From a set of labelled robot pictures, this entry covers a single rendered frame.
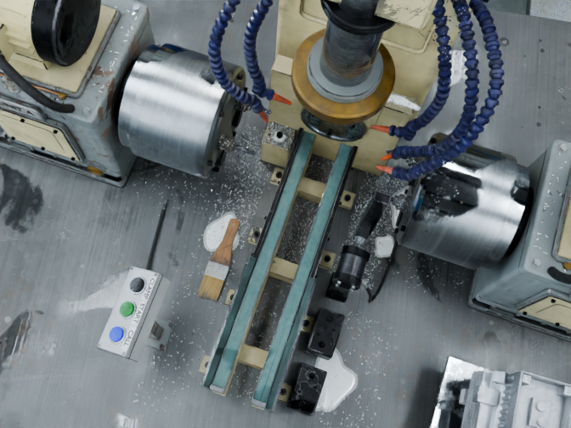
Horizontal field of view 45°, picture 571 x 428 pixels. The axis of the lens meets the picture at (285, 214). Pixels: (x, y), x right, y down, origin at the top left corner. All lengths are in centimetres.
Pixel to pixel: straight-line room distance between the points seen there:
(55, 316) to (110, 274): 15
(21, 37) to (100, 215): 53
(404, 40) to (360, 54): 36
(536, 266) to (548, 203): 13
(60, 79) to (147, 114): 18
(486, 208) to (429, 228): 11
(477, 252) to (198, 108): 62
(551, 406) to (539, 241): 30
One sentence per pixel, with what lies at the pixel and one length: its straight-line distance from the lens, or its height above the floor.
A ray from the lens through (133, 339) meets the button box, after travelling 133.
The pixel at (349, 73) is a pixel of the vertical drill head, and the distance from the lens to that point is 113.
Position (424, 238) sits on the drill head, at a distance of 139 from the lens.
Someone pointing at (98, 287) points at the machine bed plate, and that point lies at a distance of 165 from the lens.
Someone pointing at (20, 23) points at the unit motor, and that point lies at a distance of 133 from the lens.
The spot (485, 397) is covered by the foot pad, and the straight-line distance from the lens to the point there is 138.
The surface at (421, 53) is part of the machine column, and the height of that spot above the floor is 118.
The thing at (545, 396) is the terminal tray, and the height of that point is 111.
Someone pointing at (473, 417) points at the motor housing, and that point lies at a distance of 140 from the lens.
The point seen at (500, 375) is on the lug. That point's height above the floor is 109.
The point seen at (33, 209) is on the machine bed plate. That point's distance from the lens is 174.
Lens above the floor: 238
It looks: 72 degrees down
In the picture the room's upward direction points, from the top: 9 degrees clockwise
